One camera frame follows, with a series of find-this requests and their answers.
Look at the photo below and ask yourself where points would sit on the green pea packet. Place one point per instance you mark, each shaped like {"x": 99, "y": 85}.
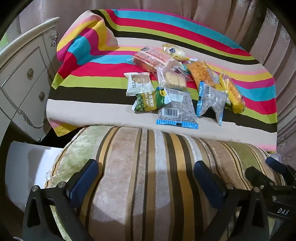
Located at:
{"x": 148, "y": 102}

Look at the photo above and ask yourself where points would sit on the red patterned snack packet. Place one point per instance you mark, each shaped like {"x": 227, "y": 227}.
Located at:
{"x": 150, "y": 58}

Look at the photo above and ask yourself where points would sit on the round metal drawer knob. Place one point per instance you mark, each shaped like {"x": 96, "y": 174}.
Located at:
{"x": 30, "y": 73}
{"x": 41, "y": 96}

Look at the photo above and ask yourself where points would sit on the clear blue-edged barcode packet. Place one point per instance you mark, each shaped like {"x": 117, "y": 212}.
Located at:
{"x": 178, "y": 109}

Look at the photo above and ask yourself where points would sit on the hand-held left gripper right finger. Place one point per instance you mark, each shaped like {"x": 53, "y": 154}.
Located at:
{"x": 208, "y": 183}

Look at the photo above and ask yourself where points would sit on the yellow snack packet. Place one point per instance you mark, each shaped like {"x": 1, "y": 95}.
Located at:
{"x": 235, "y": 97}

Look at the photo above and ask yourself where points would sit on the white panel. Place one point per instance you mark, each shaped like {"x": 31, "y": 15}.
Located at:
{"x": 27, "y": 166}

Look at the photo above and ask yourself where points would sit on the white dresser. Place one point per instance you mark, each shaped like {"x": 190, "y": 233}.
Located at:
{"x": 23, "y": 69}

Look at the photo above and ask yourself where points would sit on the white cookie packet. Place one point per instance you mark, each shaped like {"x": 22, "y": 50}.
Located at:
{"x": 136, "y": 81}

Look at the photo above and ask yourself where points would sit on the colourful striped cloth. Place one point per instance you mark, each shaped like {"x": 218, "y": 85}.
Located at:
{"x": 104, "y": 102}

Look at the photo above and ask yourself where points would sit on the bun in clear packet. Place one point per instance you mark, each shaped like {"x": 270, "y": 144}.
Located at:
{"x": 173, "y": 52}

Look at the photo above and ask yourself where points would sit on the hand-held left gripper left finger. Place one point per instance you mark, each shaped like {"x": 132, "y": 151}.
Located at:
{"x": 84, "y": 178}

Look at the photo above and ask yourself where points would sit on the orange snack packet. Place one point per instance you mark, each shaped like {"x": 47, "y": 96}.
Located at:
{"x": 201, "y": 71}

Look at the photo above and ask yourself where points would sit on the clear biscuit packet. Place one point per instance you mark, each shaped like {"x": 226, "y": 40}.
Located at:
{"x": 172, "y": 80}

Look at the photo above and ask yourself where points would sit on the striped velvet cushion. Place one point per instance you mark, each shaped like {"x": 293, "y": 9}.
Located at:
{"x": 143, "y": 180}

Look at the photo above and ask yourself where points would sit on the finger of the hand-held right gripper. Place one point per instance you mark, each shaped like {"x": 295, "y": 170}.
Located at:
{"x": 275, "y": 164}
{"x": 257, "y": 176}

